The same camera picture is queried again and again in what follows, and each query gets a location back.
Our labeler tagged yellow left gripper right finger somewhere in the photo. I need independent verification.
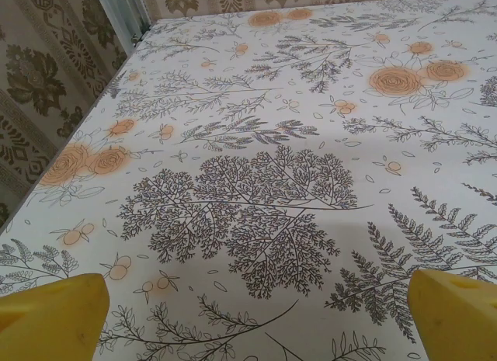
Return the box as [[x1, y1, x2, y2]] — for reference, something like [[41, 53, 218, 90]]
[[410, 269, 497, 361]]

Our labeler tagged aluminium frame post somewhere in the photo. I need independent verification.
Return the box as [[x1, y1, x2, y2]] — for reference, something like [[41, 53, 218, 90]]
[[95, 0, 151, 47]]

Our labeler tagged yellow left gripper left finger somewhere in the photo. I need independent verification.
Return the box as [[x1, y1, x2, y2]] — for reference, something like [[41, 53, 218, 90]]
[[0, 273, 110, 361]]

